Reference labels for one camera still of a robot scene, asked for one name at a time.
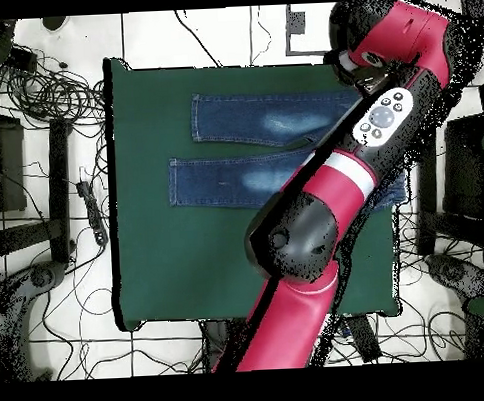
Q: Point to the blue denim jeans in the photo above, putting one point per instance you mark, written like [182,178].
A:
[217,181]

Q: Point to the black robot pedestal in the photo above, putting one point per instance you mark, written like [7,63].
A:
[218,341]

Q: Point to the grey rectangular frame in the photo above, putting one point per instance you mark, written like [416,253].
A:
[299,53]

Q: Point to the black stand beam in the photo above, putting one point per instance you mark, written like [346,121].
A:
[427,228]
[59,188]

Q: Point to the small grey box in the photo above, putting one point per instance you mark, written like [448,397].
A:
[296,22]

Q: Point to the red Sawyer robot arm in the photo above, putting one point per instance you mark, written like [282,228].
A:
[295,326]

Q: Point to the small dark oval object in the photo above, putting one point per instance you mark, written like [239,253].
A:
[54,23]

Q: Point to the long black power strip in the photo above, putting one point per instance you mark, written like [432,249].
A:
[366,339]

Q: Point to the dark green table cloth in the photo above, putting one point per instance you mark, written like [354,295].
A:
[169,271]

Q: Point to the dark speckled box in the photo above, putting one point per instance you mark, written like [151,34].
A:
[477,6]

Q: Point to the dark flat panel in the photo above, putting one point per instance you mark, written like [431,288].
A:
[10,166]
[464,166]

